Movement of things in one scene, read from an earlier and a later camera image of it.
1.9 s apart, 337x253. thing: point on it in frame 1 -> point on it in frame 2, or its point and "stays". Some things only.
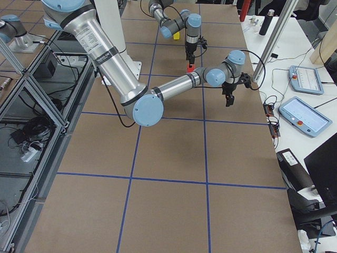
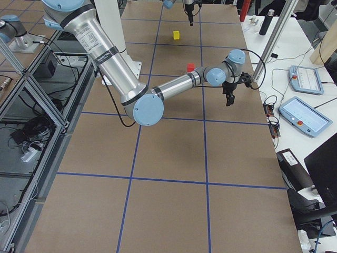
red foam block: [190, 69] stays
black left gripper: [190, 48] -> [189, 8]
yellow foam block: [176, 36] stays
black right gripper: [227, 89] stays
